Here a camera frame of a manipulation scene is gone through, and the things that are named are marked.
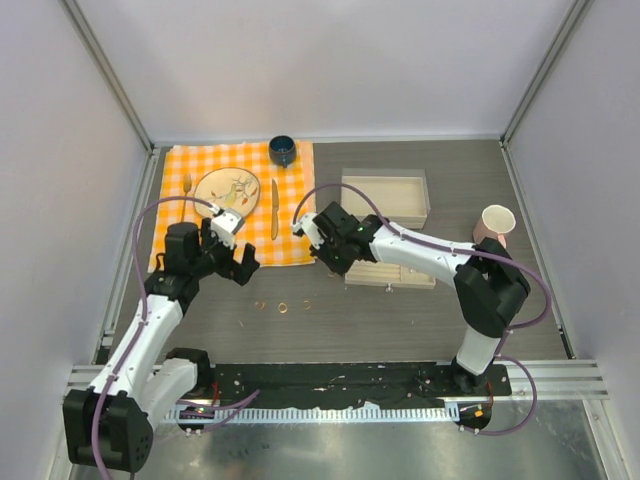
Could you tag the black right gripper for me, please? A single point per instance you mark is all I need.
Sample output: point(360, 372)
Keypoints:
point(326, 240)

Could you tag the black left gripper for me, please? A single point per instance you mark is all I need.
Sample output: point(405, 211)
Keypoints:
point(226, 260)

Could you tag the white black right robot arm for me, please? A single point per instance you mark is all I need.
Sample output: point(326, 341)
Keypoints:
point(489, 287)

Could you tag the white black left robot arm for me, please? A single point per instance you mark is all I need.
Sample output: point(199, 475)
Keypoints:
point(110, 425)

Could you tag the beige jewelry drawer tray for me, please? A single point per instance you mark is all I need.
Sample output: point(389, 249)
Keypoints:
point(387, 275)

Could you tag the beige jewelry box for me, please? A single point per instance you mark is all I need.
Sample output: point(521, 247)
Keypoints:
point(400, 194)

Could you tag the bird pattern ceramic plate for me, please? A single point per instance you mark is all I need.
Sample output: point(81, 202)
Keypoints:
point(234, 188)

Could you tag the gold knife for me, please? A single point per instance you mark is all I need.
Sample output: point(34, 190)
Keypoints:
point(274, 210)

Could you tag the yellow white checkered cloth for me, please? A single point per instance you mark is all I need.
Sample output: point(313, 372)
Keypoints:
point(293, 183)

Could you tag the gold fork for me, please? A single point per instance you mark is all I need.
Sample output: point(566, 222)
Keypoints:
point(186, 195)

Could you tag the dark blue ceramic mug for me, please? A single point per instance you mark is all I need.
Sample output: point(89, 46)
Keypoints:
point(282, 151)

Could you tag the pink ceramic mug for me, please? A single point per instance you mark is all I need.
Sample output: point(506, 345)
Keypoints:
point(496, 222)

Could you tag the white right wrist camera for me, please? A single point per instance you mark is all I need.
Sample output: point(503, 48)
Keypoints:
point(306, 227)

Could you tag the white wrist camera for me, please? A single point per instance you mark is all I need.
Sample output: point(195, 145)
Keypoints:
point(306, 227)
point(225, 225)

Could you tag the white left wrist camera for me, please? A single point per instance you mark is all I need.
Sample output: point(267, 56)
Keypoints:
point(225, 225)

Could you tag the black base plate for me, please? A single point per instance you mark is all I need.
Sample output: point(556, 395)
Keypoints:
point(337, 386)

